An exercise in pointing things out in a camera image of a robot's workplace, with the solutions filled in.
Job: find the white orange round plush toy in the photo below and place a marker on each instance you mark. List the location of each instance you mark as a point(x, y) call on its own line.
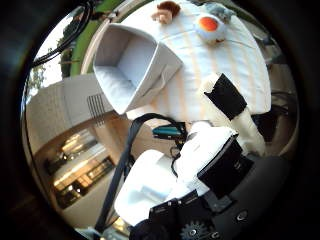
point(210, 25)

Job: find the grey blue plush toy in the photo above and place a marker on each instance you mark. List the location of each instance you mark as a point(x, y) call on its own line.
point(221, 11)

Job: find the white fabric container box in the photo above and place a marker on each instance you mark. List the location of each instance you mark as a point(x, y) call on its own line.
point(133, 60)

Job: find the teal connector piece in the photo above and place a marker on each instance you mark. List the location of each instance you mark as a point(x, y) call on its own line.
point(165, 131)

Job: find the white orange striped tablecloth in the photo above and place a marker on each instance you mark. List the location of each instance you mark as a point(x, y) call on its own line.
point(206, 66)

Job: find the metal wall grille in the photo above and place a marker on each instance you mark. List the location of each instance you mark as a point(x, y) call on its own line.
point(96, 108)

